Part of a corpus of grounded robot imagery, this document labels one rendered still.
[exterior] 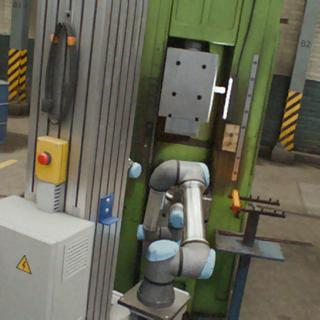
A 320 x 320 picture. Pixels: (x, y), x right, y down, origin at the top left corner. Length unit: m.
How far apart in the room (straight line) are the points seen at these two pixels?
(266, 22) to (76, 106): 1.75
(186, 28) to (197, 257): 1.54
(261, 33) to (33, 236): 2.01
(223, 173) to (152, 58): 0.85
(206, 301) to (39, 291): 2.11
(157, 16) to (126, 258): 1.59
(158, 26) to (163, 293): 1.66
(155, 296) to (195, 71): 1.41
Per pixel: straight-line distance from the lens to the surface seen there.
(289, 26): 8.67
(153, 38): 2.92
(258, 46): 2.95
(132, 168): 2.31
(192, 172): 2.04
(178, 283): 3.16
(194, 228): 1.91
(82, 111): 1.44
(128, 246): 3.23
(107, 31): 1.42
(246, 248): 2.83
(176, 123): 2.82
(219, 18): 2.94
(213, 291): 3.37
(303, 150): 8.85
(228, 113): 2.93
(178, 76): 2.78
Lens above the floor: 1.81
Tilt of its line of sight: 15 degrees down
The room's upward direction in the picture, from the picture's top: 8 degrees clockwise
